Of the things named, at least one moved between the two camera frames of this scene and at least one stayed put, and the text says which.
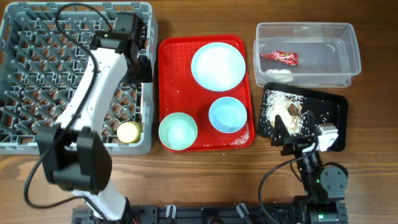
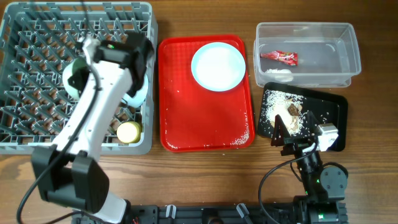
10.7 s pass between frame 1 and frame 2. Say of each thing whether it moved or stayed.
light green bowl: moved
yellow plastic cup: stayed
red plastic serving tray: stayed
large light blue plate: stayed
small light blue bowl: moved
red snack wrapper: stayed
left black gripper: moved
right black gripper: stayed
